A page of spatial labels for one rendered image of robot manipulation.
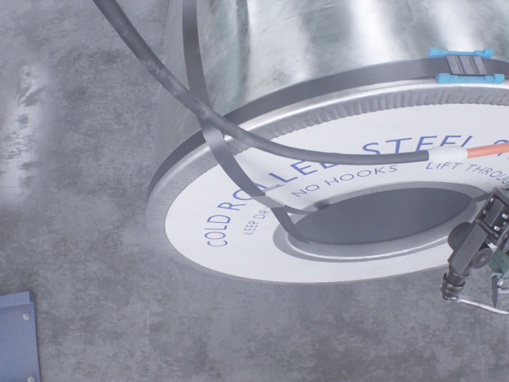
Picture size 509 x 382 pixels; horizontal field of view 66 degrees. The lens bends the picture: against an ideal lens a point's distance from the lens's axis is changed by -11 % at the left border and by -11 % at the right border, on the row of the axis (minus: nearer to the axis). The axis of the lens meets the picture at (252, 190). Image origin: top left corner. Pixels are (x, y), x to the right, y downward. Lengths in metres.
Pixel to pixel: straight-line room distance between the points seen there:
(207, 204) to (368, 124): 0.39
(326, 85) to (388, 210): 0.85
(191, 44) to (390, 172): 0.43
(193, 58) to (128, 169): 1.45
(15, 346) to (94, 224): 0.67
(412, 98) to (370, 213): 0.83
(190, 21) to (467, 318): 1.69
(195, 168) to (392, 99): 0.35
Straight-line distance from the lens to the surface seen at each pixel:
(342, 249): 1.38
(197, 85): 0.72
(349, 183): 0.87
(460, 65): 0.67
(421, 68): 0.65
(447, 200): 1.35
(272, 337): 1.83
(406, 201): 1.44
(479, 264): 1.03
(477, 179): 0.98
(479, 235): 0.97
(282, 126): 0.67
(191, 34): 0.77
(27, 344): 2.06
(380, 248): 1.41
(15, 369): 2.08
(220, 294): 1.87
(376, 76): 0.64
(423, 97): 0.66
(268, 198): 0.77
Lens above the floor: 1.82
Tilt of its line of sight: 65 degrees down
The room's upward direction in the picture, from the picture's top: 1 degrees counter-clockwise
